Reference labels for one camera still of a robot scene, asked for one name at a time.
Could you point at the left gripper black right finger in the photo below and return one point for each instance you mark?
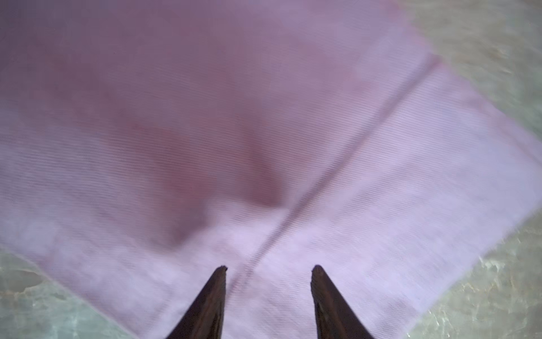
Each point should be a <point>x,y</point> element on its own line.
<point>334,317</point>

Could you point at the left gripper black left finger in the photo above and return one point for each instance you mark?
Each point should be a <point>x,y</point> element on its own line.
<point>204,318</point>

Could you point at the purple trousers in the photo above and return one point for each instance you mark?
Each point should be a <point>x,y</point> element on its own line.
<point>146,143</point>

